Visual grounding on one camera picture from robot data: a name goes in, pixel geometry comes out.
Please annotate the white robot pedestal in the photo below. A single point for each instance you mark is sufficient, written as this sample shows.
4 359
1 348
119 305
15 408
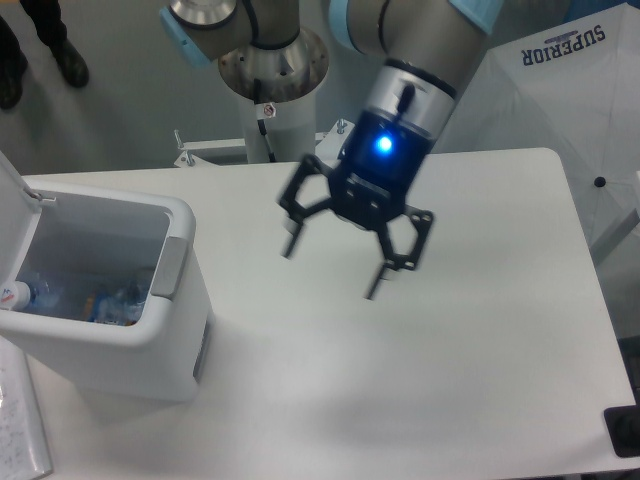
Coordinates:
276 92

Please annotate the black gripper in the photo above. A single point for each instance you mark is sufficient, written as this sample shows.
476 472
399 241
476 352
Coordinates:
382 170

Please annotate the white pedestal base frame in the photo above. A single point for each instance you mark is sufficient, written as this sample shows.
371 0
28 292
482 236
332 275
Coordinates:
234 151

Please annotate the white open trash can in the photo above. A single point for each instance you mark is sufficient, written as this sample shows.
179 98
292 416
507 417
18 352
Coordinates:
56 231

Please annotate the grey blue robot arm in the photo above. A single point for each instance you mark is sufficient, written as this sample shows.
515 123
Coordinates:
429 48

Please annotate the white umbrella with lettering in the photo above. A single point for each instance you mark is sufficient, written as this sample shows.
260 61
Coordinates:
573 89

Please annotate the blue yellow snack packet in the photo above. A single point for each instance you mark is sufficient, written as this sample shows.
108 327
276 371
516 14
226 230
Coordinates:
104 308

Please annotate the black device at table edge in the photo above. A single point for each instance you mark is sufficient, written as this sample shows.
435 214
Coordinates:
623 427

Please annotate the clear plastic water bottle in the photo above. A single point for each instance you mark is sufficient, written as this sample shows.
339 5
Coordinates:
66 299

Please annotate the person's right black shoe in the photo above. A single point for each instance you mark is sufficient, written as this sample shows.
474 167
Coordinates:
12 72

